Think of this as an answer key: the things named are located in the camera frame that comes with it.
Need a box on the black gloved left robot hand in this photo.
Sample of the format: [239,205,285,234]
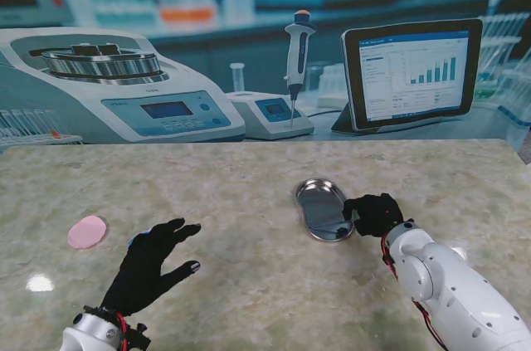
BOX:
[100,217,203,317]

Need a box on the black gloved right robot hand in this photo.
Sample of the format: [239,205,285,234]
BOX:
[342,192,404,238]

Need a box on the pink culture dish lid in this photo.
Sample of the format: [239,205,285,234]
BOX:
[67,215,110,250]

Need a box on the kidney-shaped steel tray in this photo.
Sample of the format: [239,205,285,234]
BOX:
[294,178,356,242]

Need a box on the printed laboratory backdrop banner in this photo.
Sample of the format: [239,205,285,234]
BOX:
[0,0,531,149]

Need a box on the red right wrist cable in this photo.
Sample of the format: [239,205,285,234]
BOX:
[381,234,445,344]

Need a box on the red wrist cable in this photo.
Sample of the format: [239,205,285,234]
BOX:
[115,311,128,348]
[381,234,445,344]

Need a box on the red left wrist cable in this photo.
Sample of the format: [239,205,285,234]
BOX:
[115,311,128,348]

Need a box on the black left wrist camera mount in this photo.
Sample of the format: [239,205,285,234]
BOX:
[123,320,153,349]

